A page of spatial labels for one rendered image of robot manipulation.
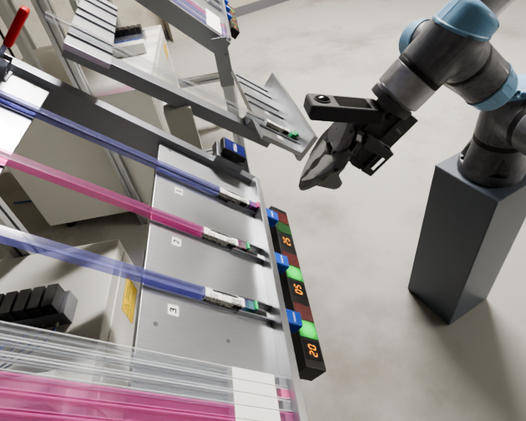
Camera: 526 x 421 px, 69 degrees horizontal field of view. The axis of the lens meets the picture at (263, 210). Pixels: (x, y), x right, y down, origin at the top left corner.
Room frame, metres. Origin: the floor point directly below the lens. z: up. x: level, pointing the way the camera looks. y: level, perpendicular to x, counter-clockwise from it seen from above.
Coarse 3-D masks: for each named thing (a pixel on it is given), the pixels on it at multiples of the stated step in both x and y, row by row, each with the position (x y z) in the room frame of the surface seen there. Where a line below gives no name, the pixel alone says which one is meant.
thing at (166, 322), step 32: (192, 160) 0.59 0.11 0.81; (160, 192) 0.46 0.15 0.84; (192, 192) 0.50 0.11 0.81; (160, 224) 0.39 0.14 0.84; (224, 224) 0.45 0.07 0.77; (160, 256) 0.34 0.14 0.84; (192, 256) 0.36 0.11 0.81; (224, 256) 0.38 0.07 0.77; (256, 256) 0.40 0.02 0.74; (160, 288) 0.29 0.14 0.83; (224, 288) 0.32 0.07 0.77; (256, 288) 0.34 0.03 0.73; (160, 320) 0.25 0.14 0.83; (192, 320) 0.26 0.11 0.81; (224, 320) 0.27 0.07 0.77; (256, 320) 0.28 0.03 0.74; (160, 352) 0.21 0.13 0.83; (192, 352) 0.22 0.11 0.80; (224, 352) 0.23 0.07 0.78; (256, 352) 0.24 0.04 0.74
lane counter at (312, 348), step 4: (304, 340) 0.28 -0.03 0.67; (304, 344) 0.27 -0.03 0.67; (308, 344) 0.27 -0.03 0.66; (312, 344) 0.28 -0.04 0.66; (316, 344) 0.28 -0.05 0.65; (308, 348) 0.27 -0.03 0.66; (312, 348) 0.27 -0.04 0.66; (316, 348) 0.27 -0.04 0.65; (308, 352) 0.26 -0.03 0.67; (312, 352) 0.26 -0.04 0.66; (316, 352) 0.27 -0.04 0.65; (320, 352) 0.27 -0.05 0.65; (308, 356) 0.25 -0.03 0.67; (312, 356) 0.26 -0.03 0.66; (316, 356) 0.26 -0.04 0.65; (320, 356) 0.26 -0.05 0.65; (316, 360) 0.25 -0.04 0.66; (320, 360) 0.25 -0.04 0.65
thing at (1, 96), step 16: (0, 96) 0.51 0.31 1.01; (32, 112) 0.51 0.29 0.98; (48, 112) 0.52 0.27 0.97; (64, 128) 0.51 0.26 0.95; (80, 128) 0.51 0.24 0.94; (112, 144) 0.51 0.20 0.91; (144, 160) 0.51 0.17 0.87; (160, 160) 0.52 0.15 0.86; (176, 176) 0.51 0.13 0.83; (192, 176) 0.52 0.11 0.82; (256, 208) 0.51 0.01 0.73
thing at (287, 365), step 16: (256, 192) 0.55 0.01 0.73; (256, 224) 0.48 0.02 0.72; (272, 256) 0.39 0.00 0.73; (272, 272) 0.36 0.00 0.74; (272, 288) 0.34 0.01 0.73; (272, 304) 0.31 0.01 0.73; (288, 336) 0.26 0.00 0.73; (288, 352) 0.23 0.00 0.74; (288, 368) 0.21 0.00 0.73; (288, 384) 0.19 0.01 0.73; (304, 416) 0.16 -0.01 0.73
